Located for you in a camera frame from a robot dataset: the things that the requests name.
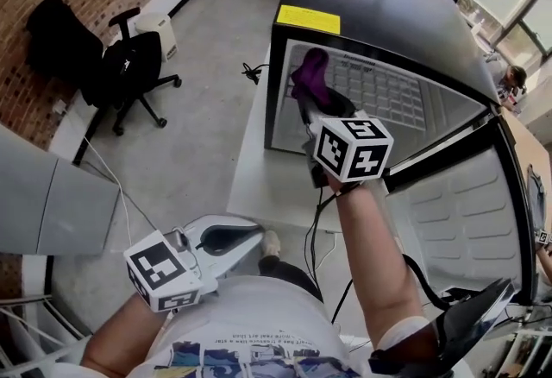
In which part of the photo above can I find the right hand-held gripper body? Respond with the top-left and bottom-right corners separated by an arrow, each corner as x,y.
300,104 -> 396,190

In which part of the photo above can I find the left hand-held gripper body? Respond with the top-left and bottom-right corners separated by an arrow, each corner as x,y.
123,227 -> 220,313

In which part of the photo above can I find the purple cloth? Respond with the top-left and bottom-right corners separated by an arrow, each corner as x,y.
291,47 -> 334,108

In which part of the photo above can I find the black mini fridge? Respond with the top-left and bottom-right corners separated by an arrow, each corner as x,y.
264,0 -> 540,307

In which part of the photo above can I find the person's right forearm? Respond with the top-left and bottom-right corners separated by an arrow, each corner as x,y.
326,177 -> 432,347

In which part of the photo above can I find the person's left forearm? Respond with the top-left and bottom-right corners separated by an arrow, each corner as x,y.
80,293 -> 174,369

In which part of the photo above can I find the person's light shoe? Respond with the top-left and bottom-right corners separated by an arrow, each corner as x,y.
260,230 -> 282,259

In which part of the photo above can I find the person's black trouser leg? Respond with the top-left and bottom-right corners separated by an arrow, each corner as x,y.
257,255 -> 324,304

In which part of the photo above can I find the white printed t-shirt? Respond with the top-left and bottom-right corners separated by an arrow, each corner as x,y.
140,274 -> 373,378

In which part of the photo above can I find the yellow label sticker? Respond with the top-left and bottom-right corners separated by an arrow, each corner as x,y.
276,4 -> 342,35

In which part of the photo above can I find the grey cabinet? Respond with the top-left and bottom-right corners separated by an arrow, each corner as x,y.
0,123 -> 122,257

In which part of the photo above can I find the white metal rack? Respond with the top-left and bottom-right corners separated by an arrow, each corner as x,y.
0,297 -> 92,370

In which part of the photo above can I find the white bin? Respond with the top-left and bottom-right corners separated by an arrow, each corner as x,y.
135,12 -> 179,63

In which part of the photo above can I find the black bag with white logo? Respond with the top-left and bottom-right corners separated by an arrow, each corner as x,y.
102,31 -> 164,106

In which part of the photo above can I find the wooden desk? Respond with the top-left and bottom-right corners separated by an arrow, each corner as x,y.
501,108 -> 552,217

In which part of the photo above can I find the black glossy device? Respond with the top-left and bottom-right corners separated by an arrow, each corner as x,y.
368,278 -> 518,378

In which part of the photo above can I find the black office chair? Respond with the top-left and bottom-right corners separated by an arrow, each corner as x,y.
24,0 -> 183,136

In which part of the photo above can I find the black floor cable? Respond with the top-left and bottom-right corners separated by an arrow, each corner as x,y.
241,61 -> 271,85

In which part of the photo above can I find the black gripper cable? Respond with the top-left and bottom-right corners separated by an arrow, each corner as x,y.
303,188 -> 355,325

